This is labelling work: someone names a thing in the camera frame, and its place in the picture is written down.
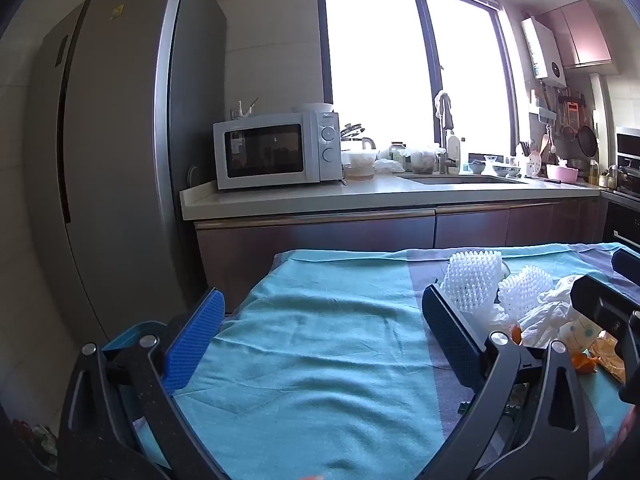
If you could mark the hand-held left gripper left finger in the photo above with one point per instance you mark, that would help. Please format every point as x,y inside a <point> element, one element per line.
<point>195,342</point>

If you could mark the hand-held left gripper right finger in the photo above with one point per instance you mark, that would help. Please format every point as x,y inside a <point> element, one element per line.
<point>452,332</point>

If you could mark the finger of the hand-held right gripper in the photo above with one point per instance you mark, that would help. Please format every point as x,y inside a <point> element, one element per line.
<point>595,295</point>
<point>627,260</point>

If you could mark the white plastic bag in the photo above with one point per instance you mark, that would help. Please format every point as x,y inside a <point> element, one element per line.
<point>389,166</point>
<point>547,315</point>

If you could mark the white foam fruit net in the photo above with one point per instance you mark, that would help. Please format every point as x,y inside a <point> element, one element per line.
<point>522,287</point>
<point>472,280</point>

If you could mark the yellow brown snack wrapper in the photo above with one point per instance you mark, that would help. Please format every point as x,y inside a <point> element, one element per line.
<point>610,357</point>

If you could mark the teal plastic bin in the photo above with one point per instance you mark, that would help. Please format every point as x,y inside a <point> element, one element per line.
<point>125,332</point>

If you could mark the black built-in oven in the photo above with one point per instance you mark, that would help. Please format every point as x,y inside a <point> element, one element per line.
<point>622,225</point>

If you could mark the cooking oil bottle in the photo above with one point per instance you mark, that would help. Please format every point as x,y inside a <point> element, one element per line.
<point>593,174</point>

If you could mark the pink mixing bowl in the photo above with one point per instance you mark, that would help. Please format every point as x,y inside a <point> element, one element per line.
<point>562,174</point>

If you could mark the steel kitchen appliance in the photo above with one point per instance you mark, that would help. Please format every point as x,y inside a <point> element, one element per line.
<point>629,145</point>

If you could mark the black frying pan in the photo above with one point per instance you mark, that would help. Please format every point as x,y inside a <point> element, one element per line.
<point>588,144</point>

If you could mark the teal and grey tablecloth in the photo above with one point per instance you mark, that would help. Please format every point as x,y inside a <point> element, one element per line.
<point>325,360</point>

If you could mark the white dotted utensil holder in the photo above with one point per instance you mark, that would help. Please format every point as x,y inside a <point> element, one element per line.
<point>534,165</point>

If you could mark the steel kitchen sink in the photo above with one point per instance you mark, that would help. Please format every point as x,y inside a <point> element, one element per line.
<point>460,178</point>

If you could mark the wide patterned bowl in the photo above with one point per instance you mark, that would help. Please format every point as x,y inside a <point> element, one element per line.
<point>502,169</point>

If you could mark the orange hanging grater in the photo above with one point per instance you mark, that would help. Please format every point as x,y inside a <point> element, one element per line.
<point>572,112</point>

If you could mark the brown base cabinets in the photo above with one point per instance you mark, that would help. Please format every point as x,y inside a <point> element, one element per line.
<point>325,240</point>

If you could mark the small patterned bowl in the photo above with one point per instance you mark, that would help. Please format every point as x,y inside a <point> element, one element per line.
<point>476,167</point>

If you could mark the clear bag of food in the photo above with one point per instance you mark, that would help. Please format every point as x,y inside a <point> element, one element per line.
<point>422,160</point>

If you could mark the beige kitchen counter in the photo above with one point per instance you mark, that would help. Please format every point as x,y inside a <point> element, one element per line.
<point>300,200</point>

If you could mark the white soap bottle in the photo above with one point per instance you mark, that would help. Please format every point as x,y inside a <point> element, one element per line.
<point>453,155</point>

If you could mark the steel kitchen faucet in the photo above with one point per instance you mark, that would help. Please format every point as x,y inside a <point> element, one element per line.
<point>444,155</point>

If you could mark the glass jar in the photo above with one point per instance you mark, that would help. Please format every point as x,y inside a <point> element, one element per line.
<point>398,152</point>

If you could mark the clear plastic container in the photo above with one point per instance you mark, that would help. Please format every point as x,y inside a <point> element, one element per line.
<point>359,166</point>

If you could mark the red snack packet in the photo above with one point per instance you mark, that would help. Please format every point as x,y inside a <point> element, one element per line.
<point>22,430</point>

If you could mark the grey refrigerator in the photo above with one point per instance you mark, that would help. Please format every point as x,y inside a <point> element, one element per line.
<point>115,160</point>

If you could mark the white microwave oven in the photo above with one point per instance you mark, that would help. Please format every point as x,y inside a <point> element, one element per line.
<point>270,152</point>

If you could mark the hanging dish cloth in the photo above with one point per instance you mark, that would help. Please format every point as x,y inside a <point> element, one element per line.
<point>444,107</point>

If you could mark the white water heater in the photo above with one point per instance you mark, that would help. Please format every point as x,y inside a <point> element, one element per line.
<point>542,50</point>

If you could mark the small white ornament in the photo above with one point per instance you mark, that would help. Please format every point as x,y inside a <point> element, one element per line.
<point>242,111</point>

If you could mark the kitchen window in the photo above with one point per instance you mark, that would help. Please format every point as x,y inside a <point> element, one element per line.
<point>370,60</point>

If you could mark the white wall rack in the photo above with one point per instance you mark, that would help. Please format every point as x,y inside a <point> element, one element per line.
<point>542,114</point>

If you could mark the pink wall cabinet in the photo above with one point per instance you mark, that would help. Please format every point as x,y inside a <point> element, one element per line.
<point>582,32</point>

